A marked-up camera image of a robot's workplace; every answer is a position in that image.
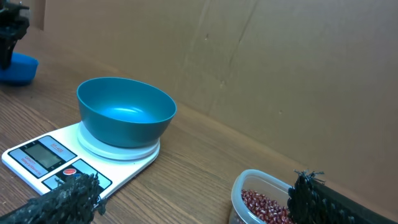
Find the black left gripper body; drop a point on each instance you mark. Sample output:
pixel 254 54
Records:
pixel 14 20

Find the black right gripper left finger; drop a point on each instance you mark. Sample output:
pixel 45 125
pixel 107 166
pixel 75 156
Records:
pixel 74 201

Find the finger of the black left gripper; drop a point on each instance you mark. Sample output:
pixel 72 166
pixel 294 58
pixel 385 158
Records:
pixel 8 42

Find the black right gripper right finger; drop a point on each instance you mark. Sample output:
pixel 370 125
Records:
pixel 312 202

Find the blue plastic measuring scoop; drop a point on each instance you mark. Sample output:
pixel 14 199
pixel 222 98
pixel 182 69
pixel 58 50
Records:
pixel 22 70

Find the white digital kitchen scale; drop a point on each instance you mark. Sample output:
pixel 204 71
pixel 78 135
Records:
pixel 46 161

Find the teal bowl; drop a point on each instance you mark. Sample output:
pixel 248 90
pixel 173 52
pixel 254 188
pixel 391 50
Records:
pixel 123 112

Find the red beans in container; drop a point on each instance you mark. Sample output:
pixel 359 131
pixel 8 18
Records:
pixel 267 210

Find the clear plastic bean container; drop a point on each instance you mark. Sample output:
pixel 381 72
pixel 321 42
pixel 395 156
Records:
pixel 261 182

